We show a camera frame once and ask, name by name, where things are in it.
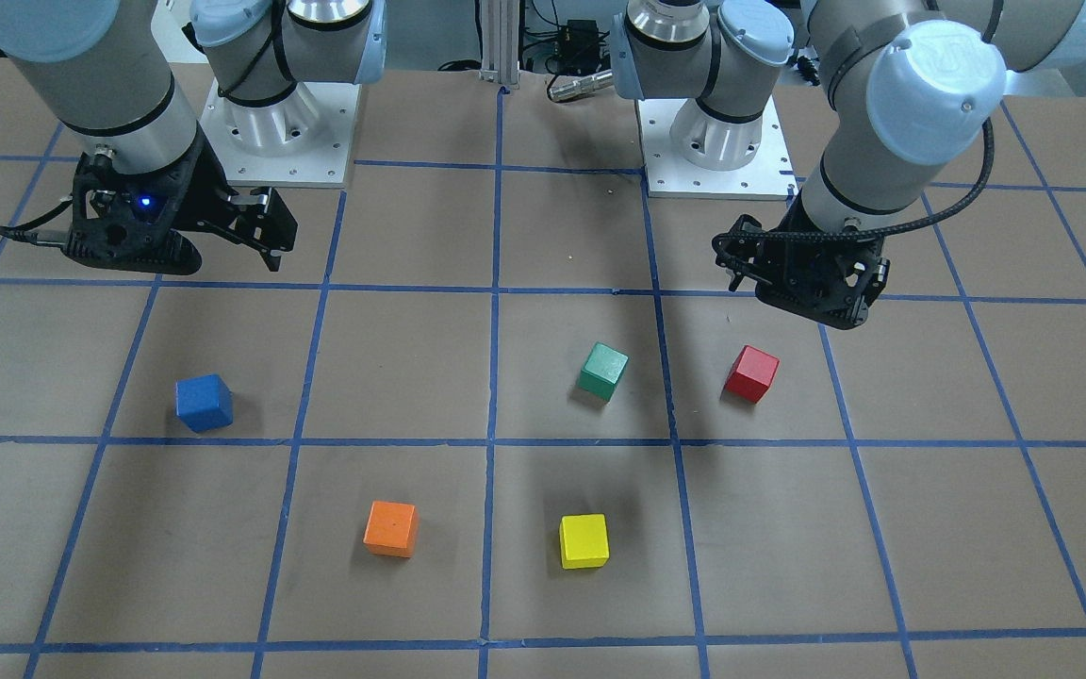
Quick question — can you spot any orange wooden block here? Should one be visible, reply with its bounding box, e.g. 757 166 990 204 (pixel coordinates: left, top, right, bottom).
362 500 420 558

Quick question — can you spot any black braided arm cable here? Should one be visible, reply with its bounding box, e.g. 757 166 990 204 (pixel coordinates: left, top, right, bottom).
714 113 995 293

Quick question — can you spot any yellow wooden block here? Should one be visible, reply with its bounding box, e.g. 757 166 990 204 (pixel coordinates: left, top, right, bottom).
559 513 609 569

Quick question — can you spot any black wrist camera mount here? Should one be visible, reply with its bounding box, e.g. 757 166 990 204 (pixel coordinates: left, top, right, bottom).
59 152 202 275

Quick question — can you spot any red wooden block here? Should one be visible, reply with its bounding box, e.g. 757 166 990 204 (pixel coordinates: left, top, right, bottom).
724 345 781 405

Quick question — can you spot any blue wooden block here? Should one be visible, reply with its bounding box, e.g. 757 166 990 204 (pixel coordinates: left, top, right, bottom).
175 373 233 433

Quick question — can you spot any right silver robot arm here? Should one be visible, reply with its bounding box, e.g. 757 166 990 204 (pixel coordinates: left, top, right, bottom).
0 1 387 275

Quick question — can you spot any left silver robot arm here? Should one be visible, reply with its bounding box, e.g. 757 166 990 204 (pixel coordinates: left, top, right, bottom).
609 1 1086 330

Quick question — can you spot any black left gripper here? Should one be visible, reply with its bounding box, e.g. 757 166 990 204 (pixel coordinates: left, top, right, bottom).
760 238 891 330

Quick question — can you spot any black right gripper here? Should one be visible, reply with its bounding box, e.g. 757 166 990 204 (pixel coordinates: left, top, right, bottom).
164 127 298 273

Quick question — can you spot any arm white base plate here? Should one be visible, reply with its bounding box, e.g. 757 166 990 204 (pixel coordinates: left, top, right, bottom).
636 98 797 201
200 83 365 190

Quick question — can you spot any green wooden block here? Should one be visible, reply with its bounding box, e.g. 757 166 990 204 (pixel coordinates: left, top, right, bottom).
576 342 630 403

